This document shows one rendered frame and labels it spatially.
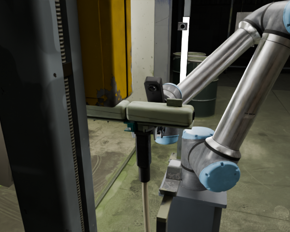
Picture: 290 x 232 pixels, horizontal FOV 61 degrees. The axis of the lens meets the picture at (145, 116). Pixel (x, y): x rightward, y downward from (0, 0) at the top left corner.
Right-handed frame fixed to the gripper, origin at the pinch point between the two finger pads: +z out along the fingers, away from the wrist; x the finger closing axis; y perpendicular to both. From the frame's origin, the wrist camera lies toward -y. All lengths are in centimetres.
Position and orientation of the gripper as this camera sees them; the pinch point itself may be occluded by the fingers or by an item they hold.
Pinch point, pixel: (140, 124)
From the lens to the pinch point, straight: 58.2
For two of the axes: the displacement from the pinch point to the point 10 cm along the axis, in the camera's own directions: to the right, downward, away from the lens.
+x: -9.6, -0.9, 2.7
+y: 0.1, 9.4, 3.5
